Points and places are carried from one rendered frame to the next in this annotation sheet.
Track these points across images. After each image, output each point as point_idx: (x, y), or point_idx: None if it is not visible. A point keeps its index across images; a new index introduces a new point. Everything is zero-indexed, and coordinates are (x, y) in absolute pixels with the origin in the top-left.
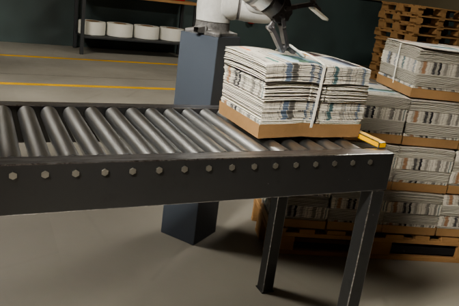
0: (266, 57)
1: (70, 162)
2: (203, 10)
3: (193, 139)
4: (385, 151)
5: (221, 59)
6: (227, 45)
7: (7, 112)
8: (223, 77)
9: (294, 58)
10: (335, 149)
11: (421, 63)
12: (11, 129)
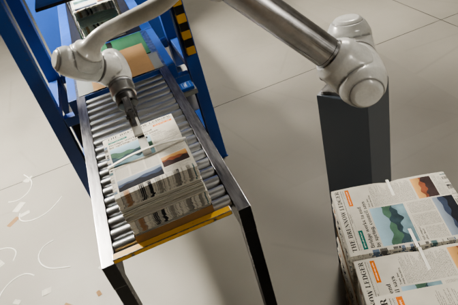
0: (127, 137)
1: (81, 131)
2: None
3: None
4: (105, 263)
5: (330, 118)
6: (337, 106)
7: (156, 93)
8: (341, 137)
9: (131, 150)
10: (106, 227)
11: None
12: None
